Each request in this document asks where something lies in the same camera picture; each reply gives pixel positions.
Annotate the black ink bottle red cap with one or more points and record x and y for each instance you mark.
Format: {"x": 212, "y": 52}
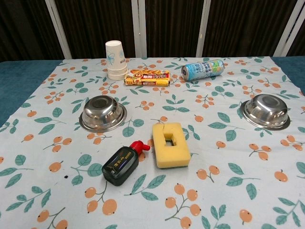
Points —
{"x": 116, "y": 167}

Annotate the white paper cup stack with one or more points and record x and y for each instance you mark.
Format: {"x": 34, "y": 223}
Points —
{"x": 115, "y": 59}

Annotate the metal bowl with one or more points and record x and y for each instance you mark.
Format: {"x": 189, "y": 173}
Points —
{"x": 102, "y": 112}
{"x": 264, "y": 112}

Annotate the yellow orange snack box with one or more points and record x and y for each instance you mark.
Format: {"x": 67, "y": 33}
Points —
{"x": 147, "y": 77}

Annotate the dark folding screen white frame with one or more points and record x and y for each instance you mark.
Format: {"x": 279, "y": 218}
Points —
{"x": 95, "y": 23}

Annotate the floral tablecloth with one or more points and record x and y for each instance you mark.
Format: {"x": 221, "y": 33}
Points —
{"x": 214, "y": 167}

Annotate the yellow sponge with hole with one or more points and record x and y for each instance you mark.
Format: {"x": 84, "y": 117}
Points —
{"x": 162, "y": 152}

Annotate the blue drink can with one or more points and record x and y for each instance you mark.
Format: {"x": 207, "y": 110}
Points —
{"x": 202, "y": 69}

